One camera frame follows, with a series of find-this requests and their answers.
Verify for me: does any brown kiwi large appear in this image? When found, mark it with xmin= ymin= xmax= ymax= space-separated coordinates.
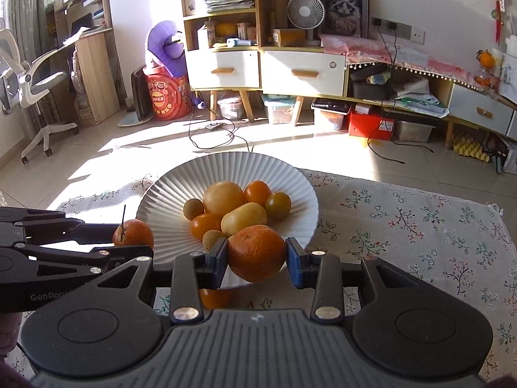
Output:
xmin=202 ymin=230 xmax=226 ymax=251

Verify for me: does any orange tomato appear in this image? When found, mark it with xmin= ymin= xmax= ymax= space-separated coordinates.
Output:
xmin=245 ymin=180 xmax=272 ymax=206
xmin=190 ymin=213 xmax=221 ymax=241

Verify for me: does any smooth mandarin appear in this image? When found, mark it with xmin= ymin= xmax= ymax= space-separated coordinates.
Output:
xmin=228 ymin=225 xmax=288 ymax=283

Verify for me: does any mandarin with stem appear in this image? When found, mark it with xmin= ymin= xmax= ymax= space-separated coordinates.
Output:
xmin=112 ymin=207 xmax=154 ymax=250

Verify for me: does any dark green-brown tomato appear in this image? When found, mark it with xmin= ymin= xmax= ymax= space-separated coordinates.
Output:
xmin=265 ymin=192 xmax=292 ymax=221

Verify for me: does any round yellow pear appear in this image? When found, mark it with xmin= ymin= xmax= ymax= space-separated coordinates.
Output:
xmin=203 ymin=181 xmax=245 ymax=217

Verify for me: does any person left hand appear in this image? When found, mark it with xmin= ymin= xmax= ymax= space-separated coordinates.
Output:
xmin=0 ymin=313 xmax=23 ymax=357

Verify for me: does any white ribbed plate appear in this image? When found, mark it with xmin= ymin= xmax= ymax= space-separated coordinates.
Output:
xmin=137 ymin=152 xmax=319 ymax=269

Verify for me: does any floral tablecloth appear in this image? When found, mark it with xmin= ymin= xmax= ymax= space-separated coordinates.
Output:
xmin=0 ymin=169 xmax=517 ymax=380

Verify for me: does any white office chair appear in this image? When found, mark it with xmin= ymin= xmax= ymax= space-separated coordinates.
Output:
xmin=1 ymin=29 xmax=79 ymax=165

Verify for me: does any red box under cabinet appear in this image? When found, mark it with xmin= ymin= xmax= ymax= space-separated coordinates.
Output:
xmin=348 ymin=110 xmax=395 ymax=140

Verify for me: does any red printed bucket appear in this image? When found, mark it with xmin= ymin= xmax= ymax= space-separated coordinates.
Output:
xmin=143 ymin=66 xmax=193 ymax=121

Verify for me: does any white wooden drawer cabinet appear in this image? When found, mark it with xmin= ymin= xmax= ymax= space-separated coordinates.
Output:
xmin=260 ymin=48 xmax=346 ymax=126

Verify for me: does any wooden desk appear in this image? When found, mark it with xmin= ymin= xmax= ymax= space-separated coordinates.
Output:
xmin=46 ymin=0 xmax=120 ymax=127

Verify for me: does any purple plush toy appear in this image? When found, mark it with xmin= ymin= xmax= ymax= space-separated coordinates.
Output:
xmin=144 ymin=20 xmax=187 ymax=78

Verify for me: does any small white fan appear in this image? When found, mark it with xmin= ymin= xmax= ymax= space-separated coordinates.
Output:
xmin=288 ymin=0 xmax=325 ymax=30

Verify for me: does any wooden shelf cabinet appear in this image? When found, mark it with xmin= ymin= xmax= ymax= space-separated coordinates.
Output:
xmin=181 ymin=0 xmax=270 ymax=122

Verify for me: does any framed cat picture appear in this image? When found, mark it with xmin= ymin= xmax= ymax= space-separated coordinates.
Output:
xmin=318 ymin=0 xmax=370 ymax=38

